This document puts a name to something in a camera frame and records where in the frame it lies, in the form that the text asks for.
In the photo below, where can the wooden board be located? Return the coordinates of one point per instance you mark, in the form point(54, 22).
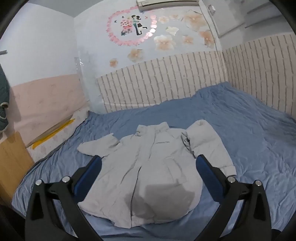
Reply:
point(13, 162)

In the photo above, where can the brick pattern wall panel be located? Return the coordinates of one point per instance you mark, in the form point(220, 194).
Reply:
point(161, 78)

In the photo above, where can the white air conditioner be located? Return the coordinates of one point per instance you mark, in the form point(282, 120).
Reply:
point(161, 2)

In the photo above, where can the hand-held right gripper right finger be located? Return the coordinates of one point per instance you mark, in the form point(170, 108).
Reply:
point(208, 176)

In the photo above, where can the group of flower wall stickers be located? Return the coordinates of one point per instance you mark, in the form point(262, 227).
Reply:
point(163, 41)

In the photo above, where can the teal quilted blanket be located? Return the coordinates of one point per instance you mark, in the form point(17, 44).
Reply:
point(3, 97)

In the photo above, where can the light grey jacket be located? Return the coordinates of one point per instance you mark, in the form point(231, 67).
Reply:
point(157, 162)

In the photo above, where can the pink padded wall panel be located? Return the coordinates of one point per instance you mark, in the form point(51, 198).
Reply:
point(46, 102)

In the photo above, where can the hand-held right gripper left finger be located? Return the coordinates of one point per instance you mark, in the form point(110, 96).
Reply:
point(89, 176)

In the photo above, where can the yellow strip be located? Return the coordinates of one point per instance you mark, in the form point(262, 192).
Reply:
point(53, 134)

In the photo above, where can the heart couple wall sticker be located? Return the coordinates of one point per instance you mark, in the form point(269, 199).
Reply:
point(131, 25)

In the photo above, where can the blue bed sheet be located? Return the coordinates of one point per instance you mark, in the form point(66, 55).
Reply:
point(242, 127)

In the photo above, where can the white wall socket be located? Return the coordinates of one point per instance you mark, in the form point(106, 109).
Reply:
point(211, 9)

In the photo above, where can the clear plastic sheet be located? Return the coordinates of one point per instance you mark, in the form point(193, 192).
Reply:
point(86, 76)

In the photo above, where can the floral mattress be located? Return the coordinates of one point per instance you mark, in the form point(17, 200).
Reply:
point(57, 140)

